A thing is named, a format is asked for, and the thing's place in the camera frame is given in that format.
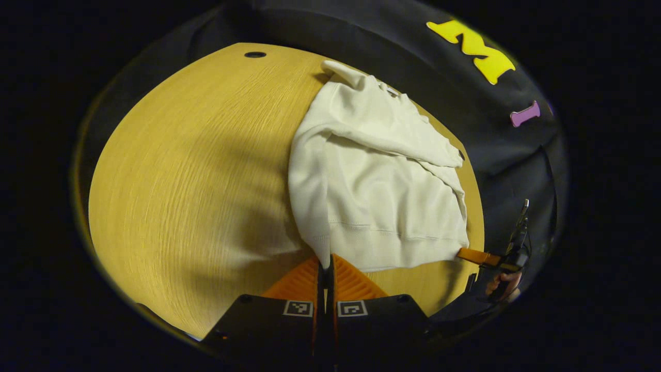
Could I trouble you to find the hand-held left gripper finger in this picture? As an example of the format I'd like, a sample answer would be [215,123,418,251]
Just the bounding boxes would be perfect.
[326,253,429,370]
[200,254,327,370]

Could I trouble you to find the white sweatshirt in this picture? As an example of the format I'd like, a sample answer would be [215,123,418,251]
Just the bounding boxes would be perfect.
[288,59,470,273]

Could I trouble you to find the black backdrop cloth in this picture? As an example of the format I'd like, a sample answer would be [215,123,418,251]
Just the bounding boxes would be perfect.
[77,0,569,311]

